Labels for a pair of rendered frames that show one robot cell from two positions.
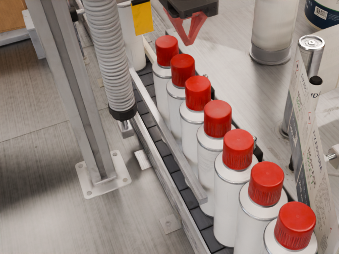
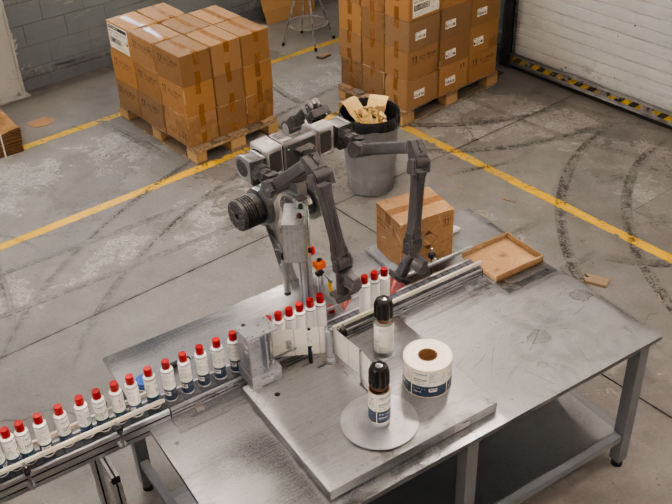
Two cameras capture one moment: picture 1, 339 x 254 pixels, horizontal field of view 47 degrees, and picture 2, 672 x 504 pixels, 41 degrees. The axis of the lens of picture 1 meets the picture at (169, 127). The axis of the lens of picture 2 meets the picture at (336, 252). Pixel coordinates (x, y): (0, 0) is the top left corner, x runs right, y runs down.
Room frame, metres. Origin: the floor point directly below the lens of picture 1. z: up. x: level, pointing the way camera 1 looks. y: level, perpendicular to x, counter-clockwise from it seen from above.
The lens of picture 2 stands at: (-0.20, -3.05, 3.47)
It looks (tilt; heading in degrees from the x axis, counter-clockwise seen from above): 35 degrees down; 76
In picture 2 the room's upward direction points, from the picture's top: 3 degrees counter-clockwise
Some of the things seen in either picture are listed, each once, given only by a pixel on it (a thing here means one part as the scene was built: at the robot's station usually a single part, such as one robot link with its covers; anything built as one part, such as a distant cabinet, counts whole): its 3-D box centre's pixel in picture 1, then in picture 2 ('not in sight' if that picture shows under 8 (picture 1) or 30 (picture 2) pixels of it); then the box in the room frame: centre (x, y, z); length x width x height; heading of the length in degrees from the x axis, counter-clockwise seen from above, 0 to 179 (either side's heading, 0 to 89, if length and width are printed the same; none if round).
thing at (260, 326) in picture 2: not in sight; (256, 328); (0.16, -0.21, 1.14); 0.14 x 0.11 x 0.01; 18
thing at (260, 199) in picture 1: (258, 225); not in sight; (0.23, -0.09, 0.98); 0.05 x 0.05 x 0.20
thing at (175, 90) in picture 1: (185, 114); (310, 317); (0.42, -0.03, 0.98); 0.05 x 0.05 x 0.20
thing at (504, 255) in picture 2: not in sight; (502, 256); (1.48, 0.31, 0.85); 0.30 x 0.26 x 0.04; 18
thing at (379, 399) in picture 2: not in sight; (379, 393); (0.55, -0.62, 1.04); 0.09 x 0.09 x 0.29
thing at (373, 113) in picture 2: not in sight; (370, 120); (1.51, 2.62, 0.50); 0.42 x 0.41 x 0.28; 24
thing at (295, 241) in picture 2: not in sight; (296, 232); (0.40, 0.06, 1.38); 0.17 x 0.10 x 0.19; 73
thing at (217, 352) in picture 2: not in sight; (218, 358); (-0.01, -0.16, 0.98); 0.05 x 0.05 x 0.20
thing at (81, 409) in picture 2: not in sight; (83, 416); (-0.56, -0.34, 0.98); 0.05 x 0.05 x 0.20
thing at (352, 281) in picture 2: not in sight; (349, 274); (0.59, -0.08, 1.22); 0.11 x 0.09 x 0.12; 114
